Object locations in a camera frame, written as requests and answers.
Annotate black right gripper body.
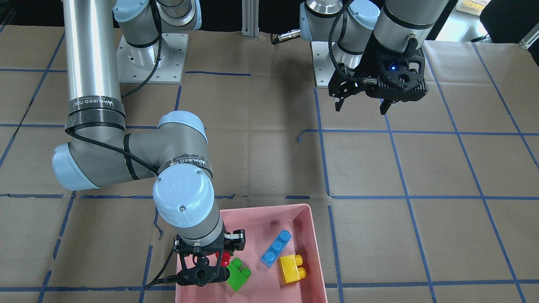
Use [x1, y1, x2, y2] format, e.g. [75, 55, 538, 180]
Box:
[173, 229, 246, 287]

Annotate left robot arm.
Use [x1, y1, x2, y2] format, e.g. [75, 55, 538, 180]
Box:
[300, 0, 447, 115]

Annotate blue toy block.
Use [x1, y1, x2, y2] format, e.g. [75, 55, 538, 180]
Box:
[260, 229, 293, 268]

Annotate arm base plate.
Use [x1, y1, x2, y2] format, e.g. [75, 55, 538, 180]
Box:
[116, 33, 189, 84]
[310, 42, 335, 89]

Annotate yellow toy block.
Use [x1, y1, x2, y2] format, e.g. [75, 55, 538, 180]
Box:
[279, 254, 307, 284]

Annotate pink plastic box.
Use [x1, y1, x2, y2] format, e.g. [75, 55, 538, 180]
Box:
[175, 203, 328, 303]

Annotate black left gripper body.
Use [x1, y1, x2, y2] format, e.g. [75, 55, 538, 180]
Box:
[328, 36, 429, 103]

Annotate aluminium frame post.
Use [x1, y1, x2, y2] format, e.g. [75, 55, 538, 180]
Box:
[241, 0, 259, 40]

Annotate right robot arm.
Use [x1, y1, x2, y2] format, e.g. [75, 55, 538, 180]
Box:
[52, 0, 246, 287]

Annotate green toy block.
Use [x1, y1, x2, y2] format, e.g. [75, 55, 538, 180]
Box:
[227, 258, 252, 292]

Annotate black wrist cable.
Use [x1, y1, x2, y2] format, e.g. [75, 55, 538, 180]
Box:
[143, 246, 184, 290]

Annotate red toy block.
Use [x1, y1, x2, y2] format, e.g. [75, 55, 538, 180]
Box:
[214, 250, 231, 267]

